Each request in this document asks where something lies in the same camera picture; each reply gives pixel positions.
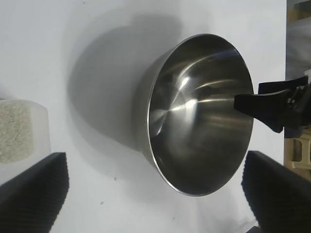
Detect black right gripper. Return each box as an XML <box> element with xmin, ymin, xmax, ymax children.
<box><xmin>234</xmin><ymin>75</ymin><xmax>311</xmax><ymax>133</ymax></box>

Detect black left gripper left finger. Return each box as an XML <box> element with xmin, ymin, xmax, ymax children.
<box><xmin>0</xmin><ymin>151</ymin><xmax>69</xmax><ymax>233</ymax></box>

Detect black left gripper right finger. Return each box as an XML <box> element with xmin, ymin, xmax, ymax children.
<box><xmin>241</xmin><ymin>150</ymin><xmax>311</xmax><ymax>233</ymax></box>

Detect clear plastic measuring cup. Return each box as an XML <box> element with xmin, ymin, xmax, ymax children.
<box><xmin>0</xmin><ymin>97</ymin><xmax>51</xmax><ymax>168</ymax></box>

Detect white rice grains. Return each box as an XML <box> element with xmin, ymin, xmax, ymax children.
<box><xmin>0</xmin><ymin>100</ymin><xmax>34</xmax><ymax>165</ymax></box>

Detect stainless steel mixing bowl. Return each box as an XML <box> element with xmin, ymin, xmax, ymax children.
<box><xmin>136</xmin><ymin>33</ymin><xmax>255</xmax><ymax>197</ymax></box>

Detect beige plastic stool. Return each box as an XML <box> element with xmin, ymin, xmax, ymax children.
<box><xmin>285</xmin><ymin>137</ymin><xmax>311</xmax><ymax>170</ymax></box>

